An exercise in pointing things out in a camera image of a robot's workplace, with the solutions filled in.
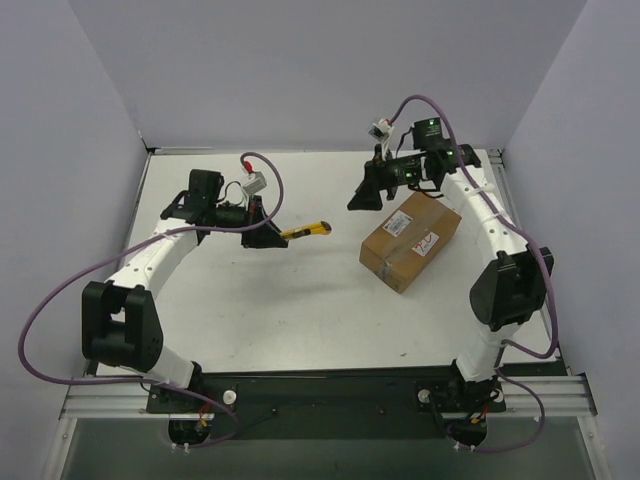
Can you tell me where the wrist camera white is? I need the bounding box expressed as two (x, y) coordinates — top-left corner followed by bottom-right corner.
(367, 118), (394, 144)
(241, 171), (267, 196)

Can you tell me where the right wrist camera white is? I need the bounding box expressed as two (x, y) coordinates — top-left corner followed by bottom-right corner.
(367, 118), (394, 144)

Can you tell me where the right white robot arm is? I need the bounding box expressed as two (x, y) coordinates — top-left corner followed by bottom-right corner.
(347, 117), (554, 387)

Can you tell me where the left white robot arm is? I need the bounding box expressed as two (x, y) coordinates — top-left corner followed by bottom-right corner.
(81, 169), (288, 412)

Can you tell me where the purple cable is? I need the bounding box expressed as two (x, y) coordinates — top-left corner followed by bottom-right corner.
(18, 152), (286, 386)
(387, 94), (560, 451)

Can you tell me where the yellow utility knife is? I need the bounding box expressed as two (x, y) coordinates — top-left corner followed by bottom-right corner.
(280, 221), (332, 242)

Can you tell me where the aluminium front rail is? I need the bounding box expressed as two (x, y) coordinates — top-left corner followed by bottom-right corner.
(61, 372), (597, 420)

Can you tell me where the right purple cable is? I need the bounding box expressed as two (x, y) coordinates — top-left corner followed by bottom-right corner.
(387, 94), (560, 451)

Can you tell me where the brown cardboard express box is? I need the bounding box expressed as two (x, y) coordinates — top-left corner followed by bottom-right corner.
(359, 193), (461, 294)

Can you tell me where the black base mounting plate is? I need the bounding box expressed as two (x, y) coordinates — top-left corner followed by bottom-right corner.
(146, 366), (506, 445)

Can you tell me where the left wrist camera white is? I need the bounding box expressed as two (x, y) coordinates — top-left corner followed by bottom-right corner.
(241, 171), (267, 196)

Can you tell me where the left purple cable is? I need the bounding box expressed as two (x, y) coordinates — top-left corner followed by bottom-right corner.
(18, 152), (286, 386)

